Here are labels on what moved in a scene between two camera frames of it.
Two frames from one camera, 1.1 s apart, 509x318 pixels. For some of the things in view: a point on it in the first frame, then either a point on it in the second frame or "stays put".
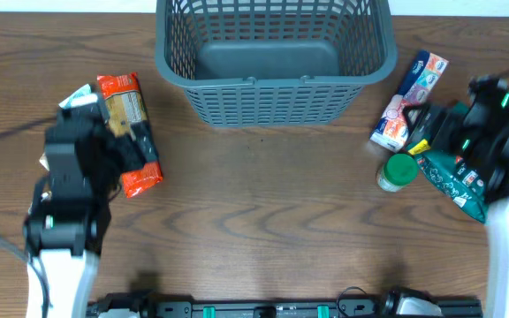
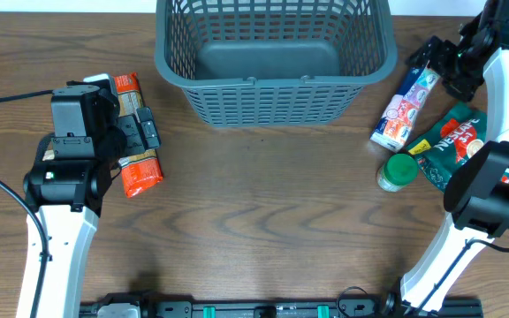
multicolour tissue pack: (391, 130) stays put
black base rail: (176, 307) stays put
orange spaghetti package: (126, 114) stays put
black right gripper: (451, 117) -> (466, 89)
